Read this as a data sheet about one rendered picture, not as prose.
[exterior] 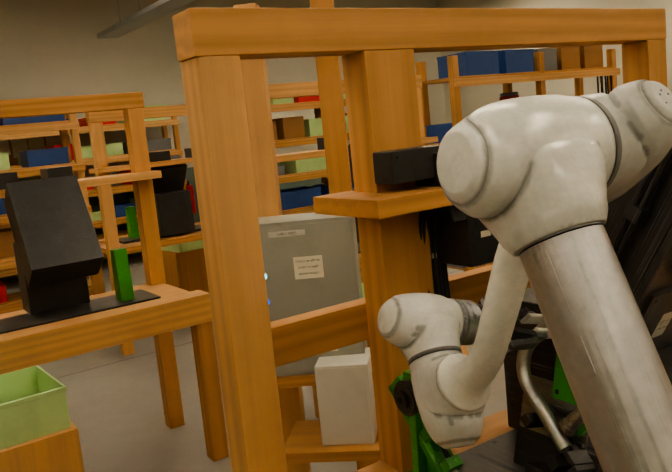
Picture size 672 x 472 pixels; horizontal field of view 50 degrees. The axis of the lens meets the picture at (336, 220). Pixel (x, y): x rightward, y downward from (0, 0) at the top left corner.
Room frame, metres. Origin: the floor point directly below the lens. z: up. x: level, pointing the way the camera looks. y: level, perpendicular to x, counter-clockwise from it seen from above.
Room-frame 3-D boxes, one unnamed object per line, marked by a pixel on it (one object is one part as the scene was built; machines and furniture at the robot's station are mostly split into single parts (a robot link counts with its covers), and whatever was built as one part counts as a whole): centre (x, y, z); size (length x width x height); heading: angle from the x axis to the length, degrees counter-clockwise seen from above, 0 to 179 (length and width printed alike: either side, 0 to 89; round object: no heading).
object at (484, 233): (1.70, -0.33, 1.42); 0.17 x 0.12 x 0.15; 123
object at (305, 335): (1.89, -0.34, 1.23); 1.30 x 0.05 x 0.09; 123
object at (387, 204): (1.80, -0.40, 1.52); 0.90 x 0.25 x 0.04; 123
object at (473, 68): (7.43, -2.03, 1.14); 2.45 x 0.55 x 2.28; 124
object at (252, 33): (1.83, -0.38, 1.89); 1.50 x 0.09 x 0.09; 123
